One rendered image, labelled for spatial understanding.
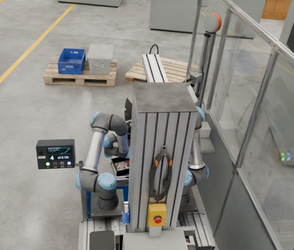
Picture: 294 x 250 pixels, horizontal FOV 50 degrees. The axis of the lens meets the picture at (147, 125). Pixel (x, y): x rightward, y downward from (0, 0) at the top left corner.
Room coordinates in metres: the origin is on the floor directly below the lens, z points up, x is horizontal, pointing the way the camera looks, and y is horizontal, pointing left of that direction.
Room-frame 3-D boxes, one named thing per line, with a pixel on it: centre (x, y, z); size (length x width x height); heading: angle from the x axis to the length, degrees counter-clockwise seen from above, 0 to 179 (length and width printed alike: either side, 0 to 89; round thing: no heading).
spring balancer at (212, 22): (2.70, -0.49, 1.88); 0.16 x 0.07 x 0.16; 45
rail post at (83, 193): (1.75, 0.48, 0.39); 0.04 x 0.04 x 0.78; 10
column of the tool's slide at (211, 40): (2.70, -0.49, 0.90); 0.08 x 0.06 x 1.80; 45
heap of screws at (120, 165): (1.97, 0.16, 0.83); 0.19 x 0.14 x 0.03; 115
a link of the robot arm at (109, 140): (1.88, 0.29, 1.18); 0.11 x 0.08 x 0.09; 137
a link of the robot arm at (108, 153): (1.88, 0.27, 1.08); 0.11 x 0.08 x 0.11; 82
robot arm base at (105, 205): (1.40, 0.22, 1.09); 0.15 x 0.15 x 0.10
